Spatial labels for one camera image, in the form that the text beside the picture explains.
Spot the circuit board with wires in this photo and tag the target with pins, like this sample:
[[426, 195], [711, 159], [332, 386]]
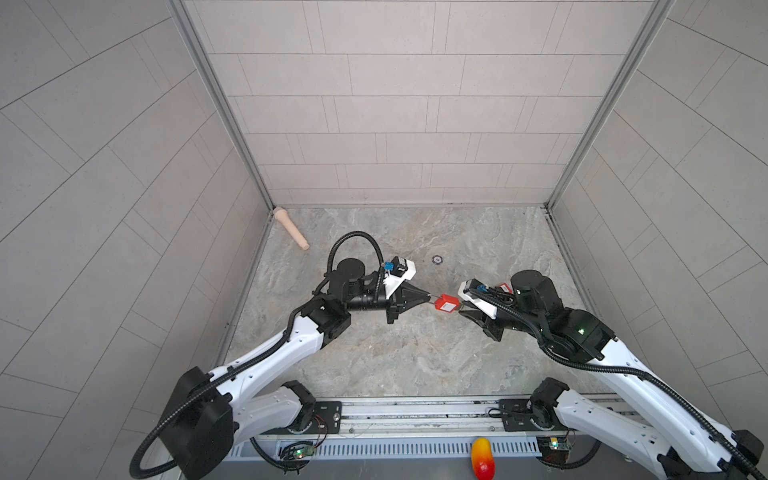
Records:
[[298, 454], [554, 451]]

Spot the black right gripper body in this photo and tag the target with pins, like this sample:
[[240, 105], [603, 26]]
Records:
[[492, 327]]

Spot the metal base rail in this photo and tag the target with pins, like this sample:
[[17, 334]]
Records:
[[446, 427]]

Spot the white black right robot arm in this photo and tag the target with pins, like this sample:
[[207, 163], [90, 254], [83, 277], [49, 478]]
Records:
[[673, 440]]

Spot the right circuit board with wires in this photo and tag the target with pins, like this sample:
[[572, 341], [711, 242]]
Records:
[[554, 451]]

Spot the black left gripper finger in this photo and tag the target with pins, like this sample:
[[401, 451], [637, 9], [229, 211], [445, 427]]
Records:
[[416, 292], [409, 302]]

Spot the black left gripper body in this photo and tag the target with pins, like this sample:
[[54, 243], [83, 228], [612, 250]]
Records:
[[389, 308]]

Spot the red yellow toy fruit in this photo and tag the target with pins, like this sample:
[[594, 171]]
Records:
[[482, 460]]

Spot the left circuit board with wires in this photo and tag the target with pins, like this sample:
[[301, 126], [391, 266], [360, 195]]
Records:
[[298, 454]]

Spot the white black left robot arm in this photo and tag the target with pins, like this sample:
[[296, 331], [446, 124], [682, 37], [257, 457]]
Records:
[[208, 413]]

